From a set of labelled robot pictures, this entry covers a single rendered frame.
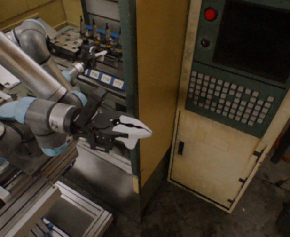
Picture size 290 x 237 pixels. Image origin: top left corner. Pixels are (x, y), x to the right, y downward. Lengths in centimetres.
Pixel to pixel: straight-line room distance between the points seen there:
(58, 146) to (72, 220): 130
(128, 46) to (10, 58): 35
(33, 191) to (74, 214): 92
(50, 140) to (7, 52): 27
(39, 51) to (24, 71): 49
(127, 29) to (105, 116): 32
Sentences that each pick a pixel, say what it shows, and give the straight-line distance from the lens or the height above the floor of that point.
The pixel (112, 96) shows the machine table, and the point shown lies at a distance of 179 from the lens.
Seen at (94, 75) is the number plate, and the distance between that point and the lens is 190.
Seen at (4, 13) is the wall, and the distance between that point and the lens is 297.
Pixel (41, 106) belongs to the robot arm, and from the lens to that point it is 66.
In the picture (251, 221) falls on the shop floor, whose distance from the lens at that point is 233.
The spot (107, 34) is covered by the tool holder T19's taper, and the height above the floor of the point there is 126.
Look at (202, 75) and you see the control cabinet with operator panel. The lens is 126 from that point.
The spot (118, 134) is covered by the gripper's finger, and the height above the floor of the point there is 159.
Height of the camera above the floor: 201
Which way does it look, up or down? 46 degrees down
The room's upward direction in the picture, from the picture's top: straight up
